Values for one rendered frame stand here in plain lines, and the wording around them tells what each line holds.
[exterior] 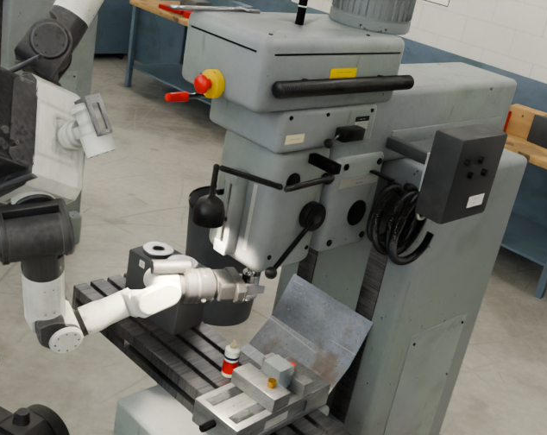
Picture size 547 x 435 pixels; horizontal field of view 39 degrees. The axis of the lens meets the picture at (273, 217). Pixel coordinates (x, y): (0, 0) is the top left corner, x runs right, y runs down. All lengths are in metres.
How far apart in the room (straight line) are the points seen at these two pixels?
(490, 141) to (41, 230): 1.02
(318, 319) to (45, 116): 1.04
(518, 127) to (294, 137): 4.06
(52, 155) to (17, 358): 2.17
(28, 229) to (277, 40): 0.63
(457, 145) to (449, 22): 4.79
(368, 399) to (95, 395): 1.58
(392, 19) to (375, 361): 0.96
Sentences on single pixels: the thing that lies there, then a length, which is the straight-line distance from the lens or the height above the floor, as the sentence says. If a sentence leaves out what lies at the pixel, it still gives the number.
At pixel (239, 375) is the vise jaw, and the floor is 1.03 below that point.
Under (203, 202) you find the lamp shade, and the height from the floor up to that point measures 1.50.
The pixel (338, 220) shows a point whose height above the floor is 1.43.
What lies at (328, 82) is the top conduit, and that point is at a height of 1.80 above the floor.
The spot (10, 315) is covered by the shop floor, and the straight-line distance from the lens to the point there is 4.11.
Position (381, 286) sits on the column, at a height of 1.20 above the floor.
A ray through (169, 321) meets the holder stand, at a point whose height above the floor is 0.97.
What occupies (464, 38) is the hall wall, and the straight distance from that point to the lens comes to 6.48.
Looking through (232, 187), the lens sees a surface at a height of 1.51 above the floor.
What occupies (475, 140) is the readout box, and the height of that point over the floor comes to 1.72.
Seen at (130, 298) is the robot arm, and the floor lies 1.22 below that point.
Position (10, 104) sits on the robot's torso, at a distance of 1.69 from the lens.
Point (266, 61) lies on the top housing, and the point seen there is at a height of 1.84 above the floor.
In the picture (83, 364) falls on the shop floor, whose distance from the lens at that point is 3.78.
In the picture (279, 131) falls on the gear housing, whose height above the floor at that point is 1.68.
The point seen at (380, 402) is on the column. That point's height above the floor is 0.84.
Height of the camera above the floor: 2.16
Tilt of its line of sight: 23 degrees down
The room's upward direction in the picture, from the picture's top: 11 degrees clockwise
